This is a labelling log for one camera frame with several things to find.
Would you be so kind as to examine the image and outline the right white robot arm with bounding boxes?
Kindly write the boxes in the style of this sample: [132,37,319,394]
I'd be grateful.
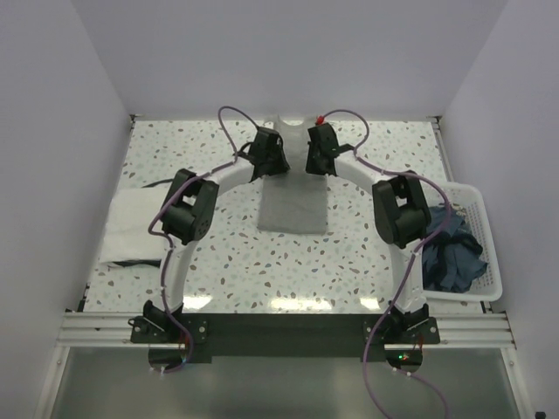
[306,122,431,343]

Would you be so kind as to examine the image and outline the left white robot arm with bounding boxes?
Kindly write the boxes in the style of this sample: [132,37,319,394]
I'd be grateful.
[142,127,290,342]

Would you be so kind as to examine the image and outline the white plastic basket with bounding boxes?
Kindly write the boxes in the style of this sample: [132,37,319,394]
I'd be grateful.
[422,182,502,302]

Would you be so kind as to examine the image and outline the dark blue tank tops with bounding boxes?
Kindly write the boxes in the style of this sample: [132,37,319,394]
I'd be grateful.
[422,209,488,293]

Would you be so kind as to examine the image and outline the grey tank top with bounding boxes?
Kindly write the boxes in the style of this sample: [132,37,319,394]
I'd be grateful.
[257,115,328,235]

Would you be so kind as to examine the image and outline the aluminium front rail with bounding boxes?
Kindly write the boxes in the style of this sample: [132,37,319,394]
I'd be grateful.
[54,309,145,348]

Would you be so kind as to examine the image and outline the white folded tank top stack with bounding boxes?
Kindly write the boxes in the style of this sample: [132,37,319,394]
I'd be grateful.
[98,179,171,266]

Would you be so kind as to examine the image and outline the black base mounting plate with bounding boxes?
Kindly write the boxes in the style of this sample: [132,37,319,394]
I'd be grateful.
[128,313,441,365]

